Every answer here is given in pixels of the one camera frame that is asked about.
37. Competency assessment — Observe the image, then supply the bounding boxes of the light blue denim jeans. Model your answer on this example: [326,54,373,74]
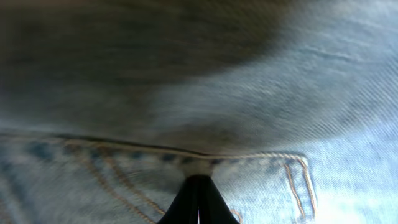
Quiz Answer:
[1,1,397,223]

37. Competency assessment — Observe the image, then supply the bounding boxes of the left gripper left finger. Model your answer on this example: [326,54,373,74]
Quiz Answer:
[158,176,199,224]

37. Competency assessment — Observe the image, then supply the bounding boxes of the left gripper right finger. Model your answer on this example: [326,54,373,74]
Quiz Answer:
[198,175,239,224]

